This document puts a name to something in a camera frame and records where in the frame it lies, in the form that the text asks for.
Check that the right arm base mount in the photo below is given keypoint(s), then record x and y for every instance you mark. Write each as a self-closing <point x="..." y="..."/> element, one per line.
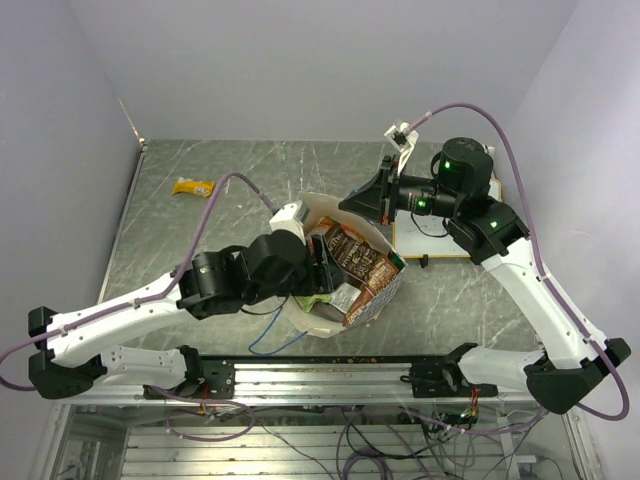
<point x="434" y="380"/>

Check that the aluminium rail frame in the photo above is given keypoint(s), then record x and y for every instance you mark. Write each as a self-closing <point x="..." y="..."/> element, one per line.
<point x="267" y="379"/>

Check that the yellow snack bar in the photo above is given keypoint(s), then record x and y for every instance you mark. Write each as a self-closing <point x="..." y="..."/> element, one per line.
<point x="202" y="189"/>

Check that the brown snack bag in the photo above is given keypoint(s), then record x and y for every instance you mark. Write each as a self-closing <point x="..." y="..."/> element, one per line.
<point x="366" y="268"/>

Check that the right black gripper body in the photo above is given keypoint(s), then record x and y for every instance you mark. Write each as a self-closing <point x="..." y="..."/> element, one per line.
<point x="390" y="189"/>

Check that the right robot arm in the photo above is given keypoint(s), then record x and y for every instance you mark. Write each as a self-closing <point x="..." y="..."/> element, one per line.
<point x="574" y="356"/>

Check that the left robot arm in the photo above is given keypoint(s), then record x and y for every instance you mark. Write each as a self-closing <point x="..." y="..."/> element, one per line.
<point x="79" y="350"/>

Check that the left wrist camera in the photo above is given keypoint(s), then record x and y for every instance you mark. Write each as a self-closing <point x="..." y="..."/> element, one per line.
<point x="291" y="218"/>

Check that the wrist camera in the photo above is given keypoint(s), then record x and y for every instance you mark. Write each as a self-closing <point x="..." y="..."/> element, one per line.
<point x="291" y="218"/>
<point x="404" y="140"/>

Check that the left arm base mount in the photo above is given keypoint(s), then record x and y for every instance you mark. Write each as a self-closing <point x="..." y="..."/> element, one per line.
<point x="206" y="379"/>

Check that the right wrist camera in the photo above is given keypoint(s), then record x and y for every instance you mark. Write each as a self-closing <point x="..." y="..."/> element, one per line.
<point x="404" y="140"/>

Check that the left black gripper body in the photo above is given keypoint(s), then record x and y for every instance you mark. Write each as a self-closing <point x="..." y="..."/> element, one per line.
<point x="319" y="277"/>

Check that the white whiteboard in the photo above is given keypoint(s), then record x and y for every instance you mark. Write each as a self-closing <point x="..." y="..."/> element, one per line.
<point x="440" y="235"/>

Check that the white labelled snack packet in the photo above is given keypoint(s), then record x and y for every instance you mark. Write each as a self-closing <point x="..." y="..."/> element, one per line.
<point x="344" y="297"/>

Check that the orange snack packet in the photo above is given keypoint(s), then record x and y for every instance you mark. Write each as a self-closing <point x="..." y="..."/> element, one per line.
<point x="328" y="227"/>

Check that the green snack packet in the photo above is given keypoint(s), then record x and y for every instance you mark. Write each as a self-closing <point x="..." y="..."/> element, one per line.
<point x="307" y="303"/>

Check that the checkered paper bag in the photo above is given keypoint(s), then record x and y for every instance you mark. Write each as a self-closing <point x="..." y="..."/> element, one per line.
<point x="323" y="321"/>

